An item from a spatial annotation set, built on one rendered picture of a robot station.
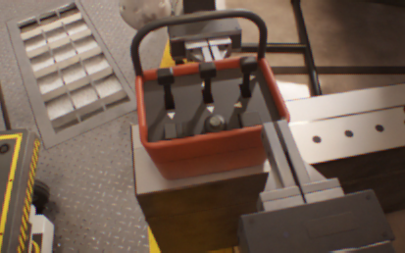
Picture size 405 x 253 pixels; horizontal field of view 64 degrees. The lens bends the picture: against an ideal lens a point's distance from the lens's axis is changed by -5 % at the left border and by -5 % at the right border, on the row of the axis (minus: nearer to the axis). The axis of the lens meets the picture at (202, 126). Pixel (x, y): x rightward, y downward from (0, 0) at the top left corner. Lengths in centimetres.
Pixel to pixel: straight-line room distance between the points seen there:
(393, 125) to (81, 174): 111
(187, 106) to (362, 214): 27
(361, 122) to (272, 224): 38
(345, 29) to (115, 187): 109
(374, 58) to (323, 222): 112
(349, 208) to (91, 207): 110
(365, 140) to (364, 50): 82
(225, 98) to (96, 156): 101
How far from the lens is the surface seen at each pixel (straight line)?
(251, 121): 46
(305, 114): 63
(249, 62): 45
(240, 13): 47
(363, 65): 135
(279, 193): 34
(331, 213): 33
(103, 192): 135
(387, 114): 69
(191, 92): 50
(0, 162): 116
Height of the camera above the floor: 117
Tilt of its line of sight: 54 degrees down
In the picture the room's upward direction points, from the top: 2 degrees counter-clockwise
